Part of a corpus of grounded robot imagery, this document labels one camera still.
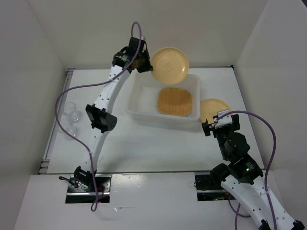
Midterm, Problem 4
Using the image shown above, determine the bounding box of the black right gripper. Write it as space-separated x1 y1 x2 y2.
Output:
201 113 239 159

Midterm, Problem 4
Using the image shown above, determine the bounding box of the yellow bear plate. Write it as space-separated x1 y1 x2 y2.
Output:
200 98 231 124

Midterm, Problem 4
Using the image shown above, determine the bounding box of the square woven bamboo tray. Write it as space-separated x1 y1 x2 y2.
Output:
157 87 193 117

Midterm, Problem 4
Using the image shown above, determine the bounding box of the clear plastic cup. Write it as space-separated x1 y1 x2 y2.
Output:
58 126 78 140
60 112 80 129
63 102 80 123

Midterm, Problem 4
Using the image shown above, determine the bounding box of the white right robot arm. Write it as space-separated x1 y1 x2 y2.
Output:
202 110 305 230

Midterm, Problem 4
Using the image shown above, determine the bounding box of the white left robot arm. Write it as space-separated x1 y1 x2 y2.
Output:
74 36 153 192

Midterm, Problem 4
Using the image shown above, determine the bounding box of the white plastic bin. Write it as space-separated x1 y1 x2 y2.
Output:
126 72 201 126

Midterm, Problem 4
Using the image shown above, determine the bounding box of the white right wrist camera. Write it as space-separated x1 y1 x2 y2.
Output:
213 110 233 129

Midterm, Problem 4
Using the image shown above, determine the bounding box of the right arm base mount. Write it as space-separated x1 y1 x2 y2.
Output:
193 172 230 202

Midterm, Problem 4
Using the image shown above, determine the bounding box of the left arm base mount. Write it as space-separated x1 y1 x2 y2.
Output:
59 175 111 204

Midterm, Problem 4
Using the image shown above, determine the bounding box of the metal table edge rail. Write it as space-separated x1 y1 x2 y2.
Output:
38 68 74 175

